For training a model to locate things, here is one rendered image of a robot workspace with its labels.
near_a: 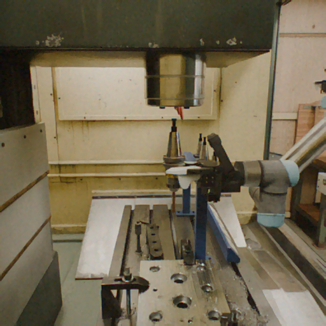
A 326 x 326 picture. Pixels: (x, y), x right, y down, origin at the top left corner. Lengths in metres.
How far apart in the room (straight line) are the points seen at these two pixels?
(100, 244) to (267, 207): 1.05
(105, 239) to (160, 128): 0.72
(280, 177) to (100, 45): 0.56
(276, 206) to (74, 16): 0.69
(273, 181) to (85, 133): 1.27
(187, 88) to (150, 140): 1.13
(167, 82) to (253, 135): 1.27
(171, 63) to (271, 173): 0.39
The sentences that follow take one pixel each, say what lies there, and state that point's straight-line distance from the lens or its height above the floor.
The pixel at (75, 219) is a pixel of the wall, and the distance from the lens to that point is 2.03.
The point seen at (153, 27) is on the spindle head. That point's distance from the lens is 0.68.
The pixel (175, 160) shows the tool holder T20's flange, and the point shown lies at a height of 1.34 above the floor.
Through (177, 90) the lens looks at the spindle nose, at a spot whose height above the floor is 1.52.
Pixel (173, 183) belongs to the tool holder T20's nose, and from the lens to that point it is 0.81.
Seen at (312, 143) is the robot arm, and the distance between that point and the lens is 1.01.
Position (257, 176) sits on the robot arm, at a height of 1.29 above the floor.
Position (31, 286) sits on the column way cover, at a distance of 1.08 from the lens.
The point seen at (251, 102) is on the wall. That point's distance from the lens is 1.89.
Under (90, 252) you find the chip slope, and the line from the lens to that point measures 1.68.
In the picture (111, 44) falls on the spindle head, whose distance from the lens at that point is 0.68.
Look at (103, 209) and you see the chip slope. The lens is 1.87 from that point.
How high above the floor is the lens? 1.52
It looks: 13 degrees down
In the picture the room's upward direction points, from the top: straight up
